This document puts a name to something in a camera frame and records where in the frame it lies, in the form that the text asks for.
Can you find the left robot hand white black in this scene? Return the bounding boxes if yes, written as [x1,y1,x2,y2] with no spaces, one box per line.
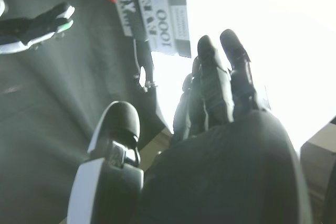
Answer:
[67,28,313,224]

